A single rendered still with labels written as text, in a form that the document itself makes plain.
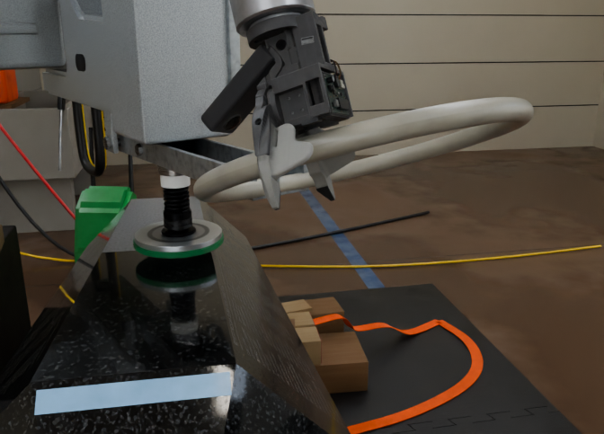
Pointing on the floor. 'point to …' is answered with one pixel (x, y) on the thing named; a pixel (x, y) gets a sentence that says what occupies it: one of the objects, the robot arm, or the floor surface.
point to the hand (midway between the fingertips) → (302, 207)
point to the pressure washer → (99, 206)
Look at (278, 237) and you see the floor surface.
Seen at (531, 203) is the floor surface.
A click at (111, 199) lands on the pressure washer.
